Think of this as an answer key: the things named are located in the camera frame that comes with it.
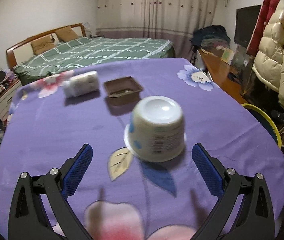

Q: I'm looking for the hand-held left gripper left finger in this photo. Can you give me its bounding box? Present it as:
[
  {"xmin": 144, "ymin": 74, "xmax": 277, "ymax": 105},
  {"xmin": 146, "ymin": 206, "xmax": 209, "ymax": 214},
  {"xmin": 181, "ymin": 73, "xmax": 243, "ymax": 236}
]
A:
[{"xmin": 8, "ymin": 143, "xmax": 94, "ymax": 240}]

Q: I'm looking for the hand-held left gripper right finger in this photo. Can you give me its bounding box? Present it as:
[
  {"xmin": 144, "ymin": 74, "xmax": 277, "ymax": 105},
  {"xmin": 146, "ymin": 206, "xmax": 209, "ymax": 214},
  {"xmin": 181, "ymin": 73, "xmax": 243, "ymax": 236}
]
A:
[{"xmin": 190, "ymin": 143, "xmax": 275, "ymax": 240}]

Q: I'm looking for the blue bin with yellow rim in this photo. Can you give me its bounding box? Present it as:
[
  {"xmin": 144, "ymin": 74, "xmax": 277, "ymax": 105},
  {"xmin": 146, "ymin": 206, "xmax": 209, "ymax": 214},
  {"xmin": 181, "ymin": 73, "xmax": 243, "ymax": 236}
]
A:
[{"xmin": 240, "ymin": 103, "xmax": 282, "ymax": 148}]

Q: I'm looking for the white plastic cup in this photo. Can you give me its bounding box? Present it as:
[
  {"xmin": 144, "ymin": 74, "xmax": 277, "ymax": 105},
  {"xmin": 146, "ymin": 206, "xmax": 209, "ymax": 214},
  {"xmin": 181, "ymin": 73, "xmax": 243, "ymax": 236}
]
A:
[{"xmin": 123, "ymin": 95, "xmax": 188, "ymax": 163}]

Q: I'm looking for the purple floral tablecloth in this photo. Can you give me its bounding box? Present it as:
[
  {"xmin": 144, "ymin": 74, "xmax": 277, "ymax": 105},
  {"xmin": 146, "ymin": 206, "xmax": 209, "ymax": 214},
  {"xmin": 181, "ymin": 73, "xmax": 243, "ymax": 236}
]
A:
[{"xmin": 0, "ymin": 58, "xmax": 284, "ymax": 240}]

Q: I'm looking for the white puffer jacket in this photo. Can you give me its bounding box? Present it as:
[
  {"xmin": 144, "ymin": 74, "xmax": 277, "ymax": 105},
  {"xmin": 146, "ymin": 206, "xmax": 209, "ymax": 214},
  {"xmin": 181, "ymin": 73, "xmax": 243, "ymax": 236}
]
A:
[{"xmin": 252, "ymin": 0, "xmax": 284, "ymax": 114}]

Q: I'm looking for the brown plastic tray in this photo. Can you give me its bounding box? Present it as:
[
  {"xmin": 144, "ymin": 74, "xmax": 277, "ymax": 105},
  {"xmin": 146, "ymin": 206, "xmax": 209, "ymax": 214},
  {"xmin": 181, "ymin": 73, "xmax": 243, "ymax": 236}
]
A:
[{"xmin": 104, "ymin": 76, "xmax": 143, "ymax": 107}]

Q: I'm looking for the wooden desk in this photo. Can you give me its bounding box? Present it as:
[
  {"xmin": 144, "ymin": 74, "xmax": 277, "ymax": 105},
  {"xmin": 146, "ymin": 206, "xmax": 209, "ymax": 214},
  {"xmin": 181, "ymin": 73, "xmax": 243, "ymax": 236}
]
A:
[{"xmin": 197, "ymin": 47, "xmax": 257, "ymax": 105}]

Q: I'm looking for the green booklet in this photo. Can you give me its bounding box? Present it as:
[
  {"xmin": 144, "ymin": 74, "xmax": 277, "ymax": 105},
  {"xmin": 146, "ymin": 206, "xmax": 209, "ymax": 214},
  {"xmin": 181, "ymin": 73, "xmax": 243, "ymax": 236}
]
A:
[{"xmin": 220, "ymin": 48, "xmax": 235, "ymax": 64}]

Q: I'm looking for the white tissue pack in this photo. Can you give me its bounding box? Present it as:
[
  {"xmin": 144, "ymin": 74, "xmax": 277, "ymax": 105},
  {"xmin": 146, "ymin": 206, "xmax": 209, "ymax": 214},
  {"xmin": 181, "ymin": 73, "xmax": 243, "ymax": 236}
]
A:
[{"xmin": 63, "ymin": 70, "xmax": 100, "ymax": 98}]

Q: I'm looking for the black television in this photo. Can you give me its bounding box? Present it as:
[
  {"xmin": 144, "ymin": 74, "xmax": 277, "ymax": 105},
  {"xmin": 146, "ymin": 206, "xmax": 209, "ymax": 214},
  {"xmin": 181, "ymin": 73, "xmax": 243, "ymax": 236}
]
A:
[{"xmin": 234, "ymin": 4, "xmax": 262, "ymax": 48}]

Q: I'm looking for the white nightstand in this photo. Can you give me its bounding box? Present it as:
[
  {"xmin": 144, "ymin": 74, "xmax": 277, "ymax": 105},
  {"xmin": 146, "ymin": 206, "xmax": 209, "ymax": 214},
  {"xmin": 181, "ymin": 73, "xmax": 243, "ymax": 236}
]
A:
[{"xmin": 0, "ymin": 79, "xmax": 22, "ymax": 120}]

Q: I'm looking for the pile of dark clothes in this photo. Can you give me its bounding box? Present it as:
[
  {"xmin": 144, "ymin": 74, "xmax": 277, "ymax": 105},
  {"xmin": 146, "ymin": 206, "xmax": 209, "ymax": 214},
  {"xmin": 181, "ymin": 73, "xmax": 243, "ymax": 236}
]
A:
[{"xmin": 190, "ymin": 25, "xmax": 231, "ymax": 53}]

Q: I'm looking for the red jacket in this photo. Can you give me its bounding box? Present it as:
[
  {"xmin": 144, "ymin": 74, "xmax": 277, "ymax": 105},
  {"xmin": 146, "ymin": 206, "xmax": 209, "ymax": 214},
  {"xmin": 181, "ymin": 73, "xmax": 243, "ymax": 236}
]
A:
[{"xmin": 246, "ymin": 0, "xmax": 284, "ymax": 57}]

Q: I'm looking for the green plaid bedspread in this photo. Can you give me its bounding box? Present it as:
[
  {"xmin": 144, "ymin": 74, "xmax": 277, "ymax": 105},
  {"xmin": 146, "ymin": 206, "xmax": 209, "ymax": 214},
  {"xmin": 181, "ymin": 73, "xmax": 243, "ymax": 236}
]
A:
[{"xmin": 13, "ymin": 37, "xmax": 175, "ymax": 85}]

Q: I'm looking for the brown pillow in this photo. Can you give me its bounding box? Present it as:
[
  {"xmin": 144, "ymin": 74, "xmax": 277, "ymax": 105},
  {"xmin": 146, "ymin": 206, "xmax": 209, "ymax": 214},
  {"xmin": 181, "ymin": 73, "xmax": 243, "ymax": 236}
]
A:
[
  {"xmin": 30, "ymin": 35, "xmax": 57, "ymax": 55},
  {"xmin": 55, "ymin": 26, "xmax": 79, "ymax": 42}
]

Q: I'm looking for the wooden headboard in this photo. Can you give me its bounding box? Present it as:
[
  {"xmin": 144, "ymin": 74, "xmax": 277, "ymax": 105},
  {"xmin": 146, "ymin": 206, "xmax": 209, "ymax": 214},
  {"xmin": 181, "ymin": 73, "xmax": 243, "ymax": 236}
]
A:
[{"xmin": 6, "ymin": 23, "xmax": 87, "ymax": 70}]

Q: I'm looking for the striped beige curtain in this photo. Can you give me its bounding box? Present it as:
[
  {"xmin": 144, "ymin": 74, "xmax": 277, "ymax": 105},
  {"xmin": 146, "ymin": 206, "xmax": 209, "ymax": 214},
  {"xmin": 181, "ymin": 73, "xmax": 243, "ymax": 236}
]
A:
[{"xmin": 96, "ymin": 0, "xmax": 218, "ymax": 58}]

